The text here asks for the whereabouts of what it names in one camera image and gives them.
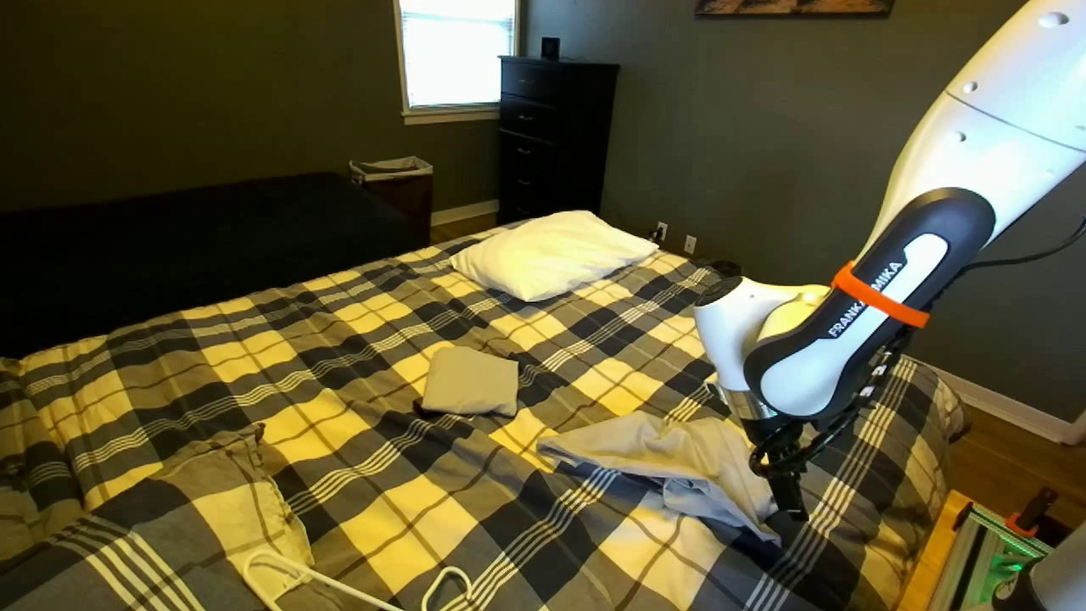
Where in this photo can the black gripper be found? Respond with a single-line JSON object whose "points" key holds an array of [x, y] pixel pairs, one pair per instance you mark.
{"points": [[783, 448]]}

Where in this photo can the light blue grey pillowcase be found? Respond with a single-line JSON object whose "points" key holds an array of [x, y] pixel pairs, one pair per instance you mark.
{"points": [[700, 465]]}

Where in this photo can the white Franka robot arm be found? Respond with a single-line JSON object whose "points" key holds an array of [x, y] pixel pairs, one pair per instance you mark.
{"points": [[800, 360]]}

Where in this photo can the green tool by bed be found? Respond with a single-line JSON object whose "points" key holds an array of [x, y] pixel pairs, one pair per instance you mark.
{"points": [[1002, 562]]}

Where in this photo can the white pillow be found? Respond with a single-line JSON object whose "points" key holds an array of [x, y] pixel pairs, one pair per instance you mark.
{"points": [[552, 254]]}

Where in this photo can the folded grey cloth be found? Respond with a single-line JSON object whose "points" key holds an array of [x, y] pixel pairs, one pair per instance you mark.
{"points": [[470, 380]]}

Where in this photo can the white hanger hook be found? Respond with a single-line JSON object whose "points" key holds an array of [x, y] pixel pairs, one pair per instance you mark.
{"points": [[446, 590]]}

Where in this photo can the black tall dresser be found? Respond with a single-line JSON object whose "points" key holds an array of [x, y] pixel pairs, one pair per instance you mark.
{"points": [[554, 126]]}

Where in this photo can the dark wooden nightstand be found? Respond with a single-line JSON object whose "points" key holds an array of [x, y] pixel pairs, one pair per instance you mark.
{"points": [[402, 181]]}

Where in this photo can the small dark object on dresser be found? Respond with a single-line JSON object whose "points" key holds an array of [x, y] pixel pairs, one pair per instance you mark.
{"points": [[552, 48]]}

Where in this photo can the yellow grey plaid comforter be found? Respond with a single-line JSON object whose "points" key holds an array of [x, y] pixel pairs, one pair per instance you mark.
{"points": [[147, 462]]}

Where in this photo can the white plastic hanger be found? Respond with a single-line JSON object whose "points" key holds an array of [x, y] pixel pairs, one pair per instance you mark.
{"points": [[289, 585]]}

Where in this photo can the bright window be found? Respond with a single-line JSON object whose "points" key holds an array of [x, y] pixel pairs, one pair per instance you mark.
{"points": [[448, 54]]}

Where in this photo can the framed wall picture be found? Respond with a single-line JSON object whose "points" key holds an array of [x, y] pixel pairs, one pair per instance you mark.
{"points": [[795, 8]]}

